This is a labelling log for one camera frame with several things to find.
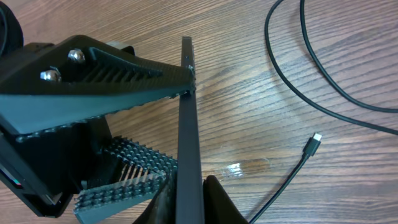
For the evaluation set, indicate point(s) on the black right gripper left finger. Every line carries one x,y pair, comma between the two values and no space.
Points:
161,209

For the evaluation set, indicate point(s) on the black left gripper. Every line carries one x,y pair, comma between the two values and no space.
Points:
45,171

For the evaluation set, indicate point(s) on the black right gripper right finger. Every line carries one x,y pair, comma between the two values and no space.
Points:
218,207

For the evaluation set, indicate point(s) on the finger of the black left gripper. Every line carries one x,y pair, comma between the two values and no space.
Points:
45,86

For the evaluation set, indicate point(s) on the Samsung Galaxy smartphone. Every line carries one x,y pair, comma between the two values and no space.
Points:
189,193

